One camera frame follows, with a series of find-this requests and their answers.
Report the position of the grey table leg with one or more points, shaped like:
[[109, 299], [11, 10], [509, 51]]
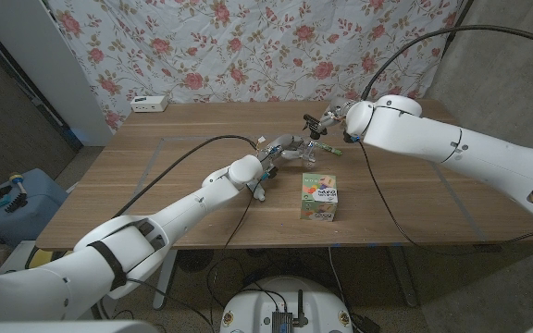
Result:
[[403, 277]]

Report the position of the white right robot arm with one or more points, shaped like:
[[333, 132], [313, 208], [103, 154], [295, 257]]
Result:
[[456, 143]]

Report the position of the blue hand tool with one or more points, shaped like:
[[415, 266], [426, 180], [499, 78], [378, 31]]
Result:
[[0, 202]]

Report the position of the white power strip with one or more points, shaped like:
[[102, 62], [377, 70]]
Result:
[[148, 104]]

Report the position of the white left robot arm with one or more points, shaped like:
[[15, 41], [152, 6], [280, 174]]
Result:
[[174, 213]]

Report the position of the clear plastic bottle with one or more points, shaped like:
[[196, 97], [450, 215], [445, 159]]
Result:
[[309, 159]]

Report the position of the white toothpaste tube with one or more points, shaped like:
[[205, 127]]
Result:
[[260, 194]]

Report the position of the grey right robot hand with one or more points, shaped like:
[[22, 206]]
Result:
[[336, 113]]

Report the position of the white table leg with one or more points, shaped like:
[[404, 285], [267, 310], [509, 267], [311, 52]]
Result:
[[164, 282]]

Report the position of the black brush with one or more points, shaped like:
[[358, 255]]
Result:
[[16, 203]]

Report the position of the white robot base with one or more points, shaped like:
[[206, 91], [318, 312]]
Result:
[[266, 305]]

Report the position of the colourful small cardboard box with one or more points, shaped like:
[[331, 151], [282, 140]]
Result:
[[318, 199]]

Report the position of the green whiteboard marker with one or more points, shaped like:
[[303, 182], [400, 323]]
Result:
[[333, 150]]

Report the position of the yellow and black floor object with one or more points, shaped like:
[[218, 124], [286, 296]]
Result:
[[40, 260]]

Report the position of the blue plastic container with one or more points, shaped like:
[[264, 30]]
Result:
[[35, 222]]

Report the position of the floral cloth backdrop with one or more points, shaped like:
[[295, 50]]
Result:
[[257, 46]]

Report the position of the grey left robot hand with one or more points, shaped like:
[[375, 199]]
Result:
[[280, 145]]

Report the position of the black trigger spray cap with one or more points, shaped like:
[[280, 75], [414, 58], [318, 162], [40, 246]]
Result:
[[313, 124]]

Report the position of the white board panel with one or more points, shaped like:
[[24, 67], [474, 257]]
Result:
[[30, 46]]

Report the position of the black round disc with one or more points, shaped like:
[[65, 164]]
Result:
[[194, 260]]

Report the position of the yellow and blue knob tool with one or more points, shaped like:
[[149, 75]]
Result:
[[16, 180]]

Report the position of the black stand pole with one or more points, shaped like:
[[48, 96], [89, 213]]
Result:
[[457, 20]]

